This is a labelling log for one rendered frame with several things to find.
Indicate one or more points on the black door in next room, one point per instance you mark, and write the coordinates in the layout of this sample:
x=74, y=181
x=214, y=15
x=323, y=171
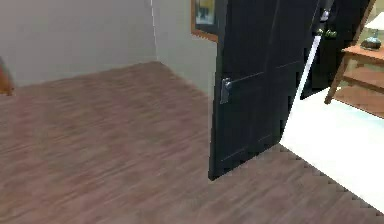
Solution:
x=333, y=56

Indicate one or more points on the silver round door knob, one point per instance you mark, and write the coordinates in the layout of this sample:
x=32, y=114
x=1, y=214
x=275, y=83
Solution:
x=325, y=15

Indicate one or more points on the brown wooden side table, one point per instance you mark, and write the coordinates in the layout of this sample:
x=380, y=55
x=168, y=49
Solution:
x=360, y=83

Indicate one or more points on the brown wooden furniture piece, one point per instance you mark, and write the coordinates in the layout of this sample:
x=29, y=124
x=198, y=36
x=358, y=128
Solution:
x=5, y=80

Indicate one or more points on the white shade table lamp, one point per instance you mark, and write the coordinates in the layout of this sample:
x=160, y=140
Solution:
x=374, y=36

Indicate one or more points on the wood framed wall picture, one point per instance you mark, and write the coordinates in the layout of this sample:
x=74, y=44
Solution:
x=204, y=16

